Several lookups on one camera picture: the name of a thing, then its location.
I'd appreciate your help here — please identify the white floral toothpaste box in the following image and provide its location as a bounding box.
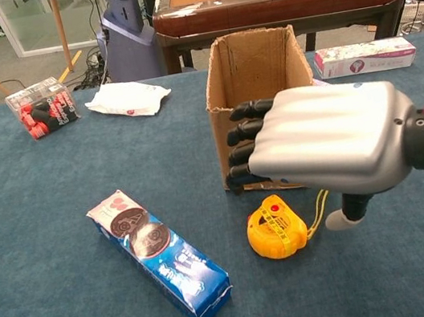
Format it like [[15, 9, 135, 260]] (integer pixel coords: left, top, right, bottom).
[[312, 33, 419, 83]]

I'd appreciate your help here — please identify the blue cookie package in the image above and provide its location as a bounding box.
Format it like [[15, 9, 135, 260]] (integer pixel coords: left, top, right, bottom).
[[82, 173, 238, 317]]

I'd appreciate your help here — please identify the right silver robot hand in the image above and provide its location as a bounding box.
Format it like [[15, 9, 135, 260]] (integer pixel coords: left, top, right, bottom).
[[213, 69, 424, 248]]

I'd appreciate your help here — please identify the white tissue pack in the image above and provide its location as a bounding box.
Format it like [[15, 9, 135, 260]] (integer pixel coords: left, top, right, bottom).
[[81, 72, 176, 127]]

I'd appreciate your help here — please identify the grey-blue robot pedestal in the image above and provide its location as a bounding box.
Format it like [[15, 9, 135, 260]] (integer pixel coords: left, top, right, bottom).
[[89, 0, 166, 87]]

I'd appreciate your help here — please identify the yellow tape measure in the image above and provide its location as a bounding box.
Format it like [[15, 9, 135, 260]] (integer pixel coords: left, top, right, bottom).
[[241, 185, 340, 262]]

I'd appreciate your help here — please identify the black cable bundle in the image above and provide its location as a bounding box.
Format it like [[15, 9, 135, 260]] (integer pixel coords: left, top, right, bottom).
[[67, 47, 113, 92]]

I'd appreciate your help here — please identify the blue felt table cover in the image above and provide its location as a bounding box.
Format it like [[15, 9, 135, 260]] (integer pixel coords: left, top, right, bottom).
[[0, 32, 424, 317]]

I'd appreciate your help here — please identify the red black clear pack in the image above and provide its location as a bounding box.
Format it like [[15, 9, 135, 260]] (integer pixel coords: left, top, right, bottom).
[[2, 72, 85, 145]]

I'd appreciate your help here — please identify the brown mahjong table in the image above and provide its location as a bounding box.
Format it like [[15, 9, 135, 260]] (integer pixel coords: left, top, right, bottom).
[[148, 0, 420, 77]]

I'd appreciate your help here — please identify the wooden pole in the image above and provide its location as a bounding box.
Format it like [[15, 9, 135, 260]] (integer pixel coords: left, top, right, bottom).
[[49, 0, 76, 75]]

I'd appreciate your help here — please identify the open cardboard box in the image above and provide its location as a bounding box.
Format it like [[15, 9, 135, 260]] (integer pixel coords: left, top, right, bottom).
[[194, 20, 332, 202]]

